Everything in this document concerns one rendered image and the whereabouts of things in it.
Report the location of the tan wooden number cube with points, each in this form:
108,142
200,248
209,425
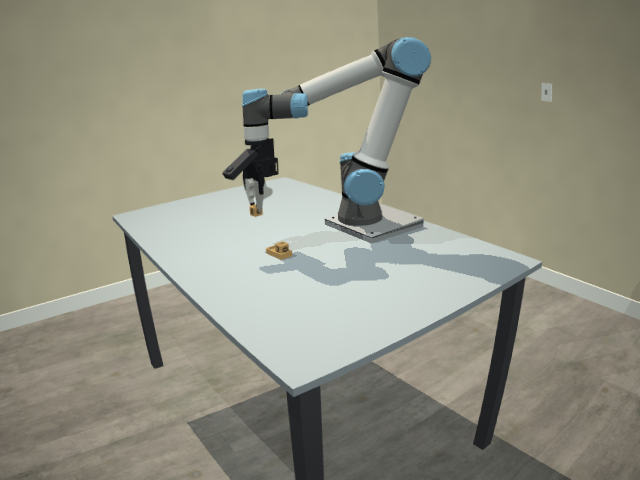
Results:
281,247
254,211

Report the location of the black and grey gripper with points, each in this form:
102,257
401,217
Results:
253,175

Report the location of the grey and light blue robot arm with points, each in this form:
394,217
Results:
362,186

